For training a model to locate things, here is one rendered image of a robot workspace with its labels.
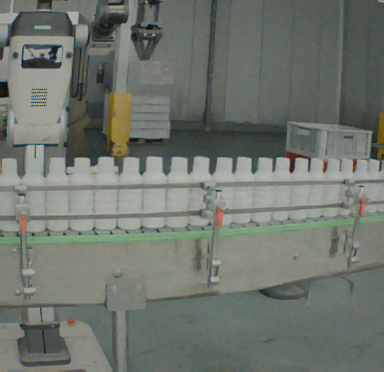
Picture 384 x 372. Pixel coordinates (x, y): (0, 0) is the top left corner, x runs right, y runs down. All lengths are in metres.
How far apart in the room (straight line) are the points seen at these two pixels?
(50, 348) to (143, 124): 9.07
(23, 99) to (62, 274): 0.72
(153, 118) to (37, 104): 9.21
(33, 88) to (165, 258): 0.78
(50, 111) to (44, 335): 0.85
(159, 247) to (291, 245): 0.38
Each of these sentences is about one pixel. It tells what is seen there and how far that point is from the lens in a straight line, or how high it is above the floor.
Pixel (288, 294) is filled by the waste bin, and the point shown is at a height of 0.05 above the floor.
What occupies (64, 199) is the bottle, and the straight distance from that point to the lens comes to 1.17.
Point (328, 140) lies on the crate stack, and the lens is 3.68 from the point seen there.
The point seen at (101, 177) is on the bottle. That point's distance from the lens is 1.18.
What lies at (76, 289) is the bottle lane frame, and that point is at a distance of 1.21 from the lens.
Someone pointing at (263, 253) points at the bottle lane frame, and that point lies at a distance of 1.36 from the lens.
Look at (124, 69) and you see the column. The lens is 9.05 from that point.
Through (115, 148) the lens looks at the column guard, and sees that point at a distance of 8.95.
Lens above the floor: 1.35
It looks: 11 degrees down
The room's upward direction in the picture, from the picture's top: 4 degrees clockwise
